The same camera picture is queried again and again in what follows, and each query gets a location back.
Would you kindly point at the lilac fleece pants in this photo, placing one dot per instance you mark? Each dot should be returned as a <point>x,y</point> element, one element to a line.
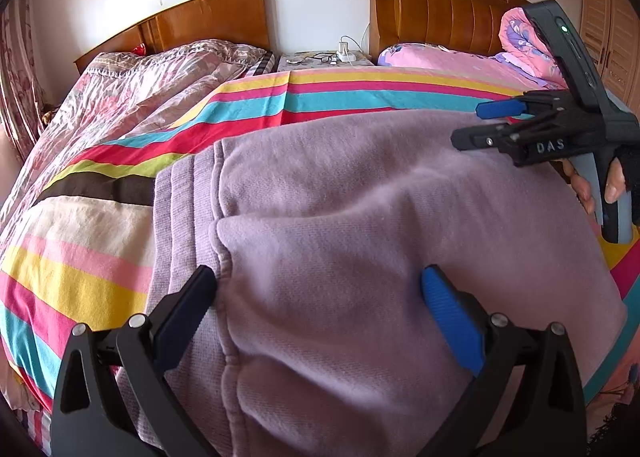
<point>319,342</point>

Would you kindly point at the rolled pink floral quilt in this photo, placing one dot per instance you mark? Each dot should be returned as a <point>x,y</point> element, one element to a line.
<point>522,48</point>

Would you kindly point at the wooden headboard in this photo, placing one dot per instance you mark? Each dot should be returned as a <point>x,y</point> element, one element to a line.
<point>238,21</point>
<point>470,26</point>

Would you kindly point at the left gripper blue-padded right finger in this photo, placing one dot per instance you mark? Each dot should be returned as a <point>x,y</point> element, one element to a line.
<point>525,397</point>

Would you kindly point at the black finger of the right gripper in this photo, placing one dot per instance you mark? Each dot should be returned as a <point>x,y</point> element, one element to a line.
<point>481,137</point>

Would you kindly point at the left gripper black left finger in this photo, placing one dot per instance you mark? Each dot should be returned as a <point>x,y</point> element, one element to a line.
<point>90,417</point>

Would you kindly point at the beige louvered wardrobe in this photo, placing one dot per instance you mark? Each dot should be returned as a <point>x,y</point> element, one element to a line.
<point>610,31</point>

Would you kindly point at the pink bed sheet right bed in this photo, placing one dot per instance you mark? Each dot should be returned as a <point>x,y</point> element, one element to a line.
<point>487,68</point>

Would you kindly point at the right wooden headboard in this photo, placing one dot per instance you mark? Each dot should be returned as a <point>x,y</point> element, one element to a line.
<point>470,26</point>

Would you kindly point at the plaid pillow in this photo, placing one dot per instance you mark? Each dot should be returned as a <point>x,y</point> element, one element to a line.
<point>267,64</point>

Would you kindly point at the nightstand with floral cover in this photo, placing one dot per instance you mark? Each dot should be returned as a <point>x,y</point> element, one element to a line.
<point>319,59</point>

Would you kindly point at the rainbow striped bed sheet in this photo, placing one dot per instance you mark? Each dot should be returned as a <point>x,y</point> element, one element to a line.
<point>84,252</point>

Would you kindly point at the pink floral curtain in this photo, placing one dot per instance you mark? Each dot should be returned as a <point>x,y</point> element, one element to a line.
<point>22,97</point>

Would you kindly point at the plaid mattress cover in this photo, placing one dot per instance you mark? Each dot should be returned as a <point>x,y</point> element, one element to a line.
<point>37,426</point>

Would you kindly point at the floral pink quilt left bed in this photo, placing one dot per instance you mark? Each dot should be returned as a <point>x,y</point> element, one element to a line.
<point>120,92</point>

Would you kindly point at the person's right hand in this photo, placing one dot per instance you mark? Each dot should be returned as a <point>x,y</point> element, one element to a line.
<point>623,176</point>

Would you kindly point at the pink purple pillow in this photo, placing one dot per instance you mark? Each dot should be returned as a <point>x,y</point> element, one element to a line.
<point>420,55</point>

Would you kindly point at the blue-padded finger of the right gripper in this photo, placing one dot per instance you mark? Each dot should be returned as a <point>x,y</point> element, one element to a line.
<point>500,109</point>

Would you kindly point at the left wooden headboard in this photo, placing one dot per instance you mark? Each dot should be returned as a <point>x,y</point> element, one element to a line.
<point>238,21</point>

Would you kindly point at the white power strip charger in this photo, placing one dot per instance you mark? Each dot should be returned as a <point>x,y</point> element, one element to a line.
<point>343,53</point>

